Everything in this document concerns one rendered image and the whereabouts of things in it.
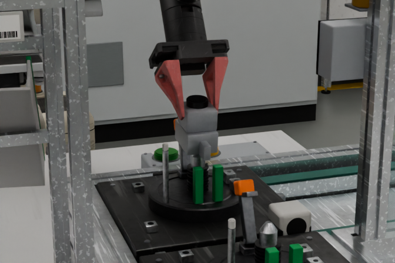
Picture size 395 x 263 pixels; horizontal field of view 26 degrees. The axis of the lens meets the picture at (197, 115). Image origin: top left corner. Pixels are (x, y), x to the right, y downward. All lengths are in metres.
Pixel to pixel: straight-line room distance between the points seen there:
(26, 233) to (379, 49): 0.65
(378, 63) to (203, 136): 0.26
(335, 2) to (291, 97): 0.80
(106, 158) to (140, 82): 2.65
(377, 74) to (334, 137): 3.46
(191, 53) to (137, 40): 3.13
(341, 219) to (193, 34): 0.36
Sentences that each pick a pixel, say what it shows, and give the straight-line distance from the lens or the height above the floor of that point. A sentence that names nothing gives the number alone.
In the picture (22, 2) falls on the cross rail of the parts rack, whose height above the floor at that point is 1.30.
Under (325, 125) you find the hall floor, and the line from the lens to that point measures 4.70.
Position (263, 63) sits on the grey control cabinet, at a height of 0.36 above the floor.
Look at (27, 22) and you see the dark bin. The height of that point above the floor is 1.26.
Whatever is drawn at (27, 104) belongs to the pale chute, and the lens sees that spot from 1.02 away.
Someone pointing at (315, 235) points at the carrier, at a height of 0.97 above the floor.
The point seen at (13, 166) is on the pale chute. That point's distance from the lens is 1.18.
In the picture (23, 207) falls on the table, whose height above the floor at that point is 0.86.
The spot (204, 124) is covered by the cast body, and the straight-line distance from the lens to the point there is 1.15.
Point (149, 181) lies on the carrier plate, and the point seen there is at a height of 0.97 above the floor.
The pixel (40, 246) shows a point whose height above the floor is 0.86.
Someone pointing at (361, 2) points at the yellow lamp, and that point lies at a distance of 1.08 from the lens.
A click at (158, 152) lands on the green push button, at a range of 1.40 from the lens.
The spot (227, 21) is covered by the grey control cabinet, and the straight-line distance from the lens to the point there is 4.41.
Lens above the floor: 1.45
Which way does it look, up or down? 17 degrees down
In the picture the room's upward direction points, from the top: straight up
